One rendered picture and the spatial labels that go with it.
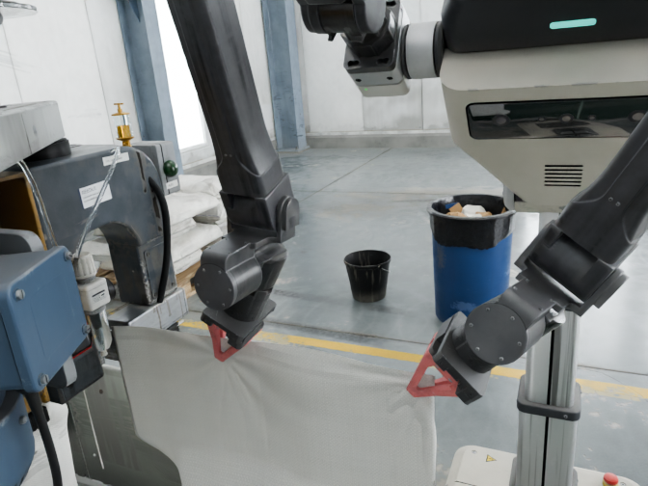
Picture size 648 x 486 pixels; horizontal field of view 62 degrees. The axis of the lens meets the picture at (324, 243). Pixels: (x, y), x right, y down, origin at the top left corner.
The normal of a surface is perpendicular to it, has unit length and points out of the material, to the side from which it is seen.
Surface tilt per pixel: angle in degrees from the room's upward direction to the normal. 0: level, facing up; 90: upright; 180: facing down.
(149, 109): 90
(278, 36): 90
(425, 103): 90
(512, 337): 78
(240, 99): 97
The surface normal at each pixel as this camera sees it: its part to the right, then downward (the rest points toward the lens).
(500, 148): -0.26, 0.85
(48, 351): 1.00, -0.08
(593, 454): -0.08, -0.94
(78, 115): 0.91, 0.06
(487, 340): -0.61, 0.11
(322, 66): -0.41, 0.33
